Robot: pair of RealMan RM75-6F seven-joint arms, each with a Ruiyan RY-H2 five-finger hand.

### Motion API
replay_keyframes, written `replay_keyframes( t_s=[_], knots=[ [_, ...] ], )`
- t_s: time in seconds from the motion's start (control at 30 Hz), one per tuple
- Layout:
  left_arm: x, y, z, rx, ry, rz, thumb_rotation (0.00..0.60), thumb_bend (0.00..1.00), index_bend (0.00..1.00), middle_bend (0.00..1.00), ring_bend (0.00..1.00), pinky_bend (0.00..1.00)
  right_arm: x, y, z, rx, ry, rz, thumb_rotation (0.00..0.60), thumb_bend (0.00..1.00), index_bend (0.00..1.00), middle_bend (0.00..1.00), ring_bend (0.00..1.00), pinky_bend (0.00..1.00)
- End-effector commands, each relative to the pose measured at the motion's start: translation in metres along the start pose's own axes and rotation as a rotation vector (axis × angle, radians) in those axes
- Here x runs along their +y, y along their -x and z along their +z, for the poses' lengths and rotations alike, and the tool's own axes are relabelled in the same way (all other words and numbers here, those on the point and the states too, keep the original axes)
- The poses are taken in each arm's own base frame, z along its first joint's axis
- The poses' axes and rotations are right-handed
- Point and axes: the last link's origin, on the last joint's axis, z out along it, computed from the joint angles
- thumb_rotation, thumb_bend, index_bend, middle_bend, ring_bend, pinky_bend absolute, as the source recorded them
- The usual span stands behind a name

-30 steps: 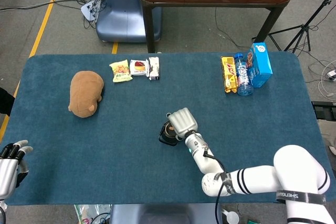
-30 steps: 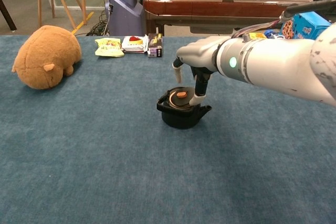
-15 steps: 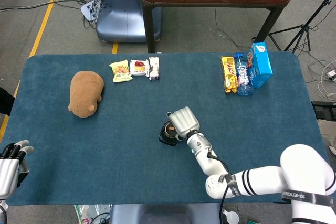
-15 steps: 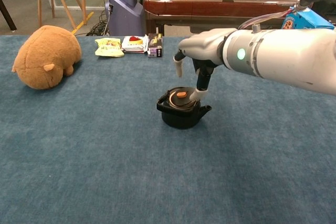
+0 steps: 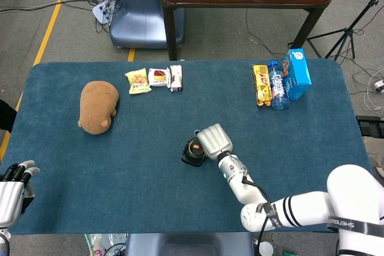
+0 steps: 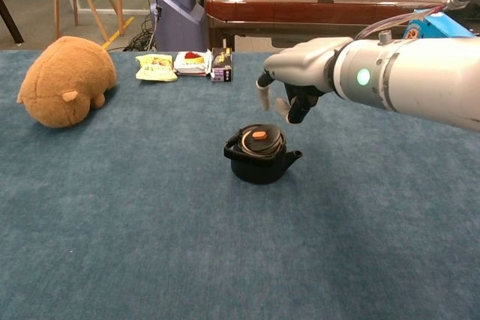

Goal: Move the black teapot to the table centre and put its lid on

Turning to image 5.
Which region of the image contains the yellow biscuit pack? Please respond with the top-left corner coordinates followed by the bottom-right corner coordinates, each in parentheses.
top-left (252, 64), bottom-right (273, 107)

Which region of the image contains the black cast iron teapot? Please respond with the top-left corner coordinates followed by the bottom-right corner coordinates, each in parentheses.
top-left (181, 137), bottom-right (208, 167)

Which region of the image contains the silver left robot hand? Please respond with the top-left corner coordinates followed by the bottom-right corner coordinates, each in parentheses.
top-left (0, 159), bottom-right (41, 228)

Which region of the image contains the blue plastic drink bottle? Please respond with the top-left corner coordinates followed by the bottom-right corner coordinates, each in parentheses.
top-left (266, 60), bottom-right (291, 110)

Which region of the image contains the white snack packet red picture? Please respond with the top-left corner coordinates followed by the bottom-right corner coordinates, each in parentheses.
top-left (148, 68), bottom-right (169, 88)

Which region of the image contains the blue cookie box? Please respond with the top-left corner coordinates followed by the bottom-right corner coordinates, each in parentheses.
top-left (280, 48), bottom-right (313, 101)

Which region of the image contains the colourful printed plastic bag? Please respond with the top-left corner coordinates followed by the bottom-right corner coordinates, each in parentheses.
top-left (85, 233), bottom-right (128, 256)

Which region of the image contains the white power strip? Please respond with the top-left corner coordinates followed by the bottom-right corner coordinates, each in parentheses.
top-left (91, 0), bottom-right (121, 26)

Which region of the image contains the white plastic scoop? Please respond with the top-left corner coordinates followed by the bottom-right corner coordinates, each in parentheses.
top-left (257, 239), bottom-right (274, 256)

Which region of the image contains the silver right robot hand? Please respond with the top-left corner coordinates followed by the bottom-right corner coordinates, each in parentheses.
top-left (194, 123), bottom-right (233, 161)

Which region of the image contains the yellow-green snack bag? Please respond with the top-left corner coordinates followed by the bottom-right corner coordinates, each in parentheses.
top-left (124, 68), bottom-right (152, 95)

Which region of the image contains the black tripod stand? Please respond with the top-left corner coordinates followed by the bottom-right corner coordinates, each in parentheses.
top-left (287, 0), bottom-right (384, 61)

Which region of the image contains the black device case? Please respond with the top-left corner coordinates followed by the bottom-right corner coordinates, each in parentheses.
top-left (355, 115), bottom-right (384, 137)

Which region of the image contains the black lid with wooden knob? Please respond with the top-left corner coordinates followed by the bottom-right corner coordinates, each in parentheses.
top-left (188, 138), bottom-right (205, 158)

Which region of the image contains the brown plush capybara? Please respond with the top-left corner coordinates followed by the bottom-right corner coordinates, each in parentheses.
top-left (77, 80), bottom-right (120, 135)

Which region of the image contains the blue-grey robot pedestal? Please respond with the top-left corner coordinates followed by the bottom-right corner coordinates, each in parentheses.
top-left (109, 0), bottom-right (185, 49)

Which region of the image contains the blue-grey robot torso base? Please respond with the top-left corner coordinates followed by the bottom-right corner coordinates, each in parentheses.
top-left (124, 232), bottom-right (255, 256)

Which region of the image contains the blue table cloth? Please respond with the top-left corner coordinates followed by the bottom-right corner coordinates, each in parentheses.
top-left (0, 59), bottom-right (377, 235)

